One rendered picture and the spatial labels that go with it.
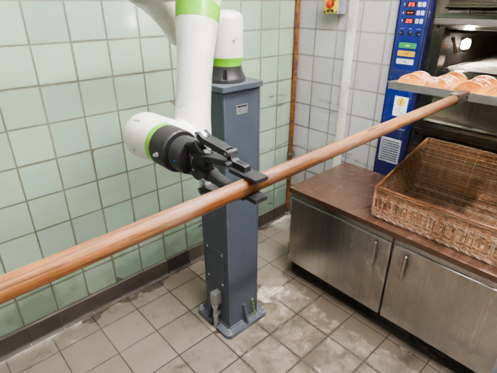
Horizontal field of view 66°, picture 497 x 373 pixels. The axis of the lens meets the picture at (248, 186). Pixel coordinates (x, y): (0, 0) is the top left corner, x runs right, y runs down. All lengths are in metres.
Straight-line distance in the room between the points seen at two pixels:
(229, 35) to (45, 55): 0.74
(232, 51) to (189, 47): 0.47
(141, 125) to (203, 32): 0.30
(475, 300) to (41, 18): 1.98
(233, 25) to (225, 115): 0.32
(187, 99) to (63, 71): 0.89
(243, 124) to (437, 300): 1.09
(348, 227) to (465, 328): 0.62
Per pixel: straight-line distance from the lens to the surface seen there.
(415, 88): 1.57
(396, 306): 1.97
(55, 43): 1.77
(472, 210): 2.09
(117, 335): 2.11
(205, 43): 1.02
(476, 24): 1.91
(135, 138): 0.88
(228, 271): 1.78
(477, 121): 2.08
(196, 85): 0.99
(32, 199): 1.88
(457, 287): 1.77
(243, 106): 1.50
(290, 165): 0.72
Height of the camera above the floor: 1.48
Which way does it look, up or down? 26 degrees down
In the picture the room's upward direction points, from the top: straight up
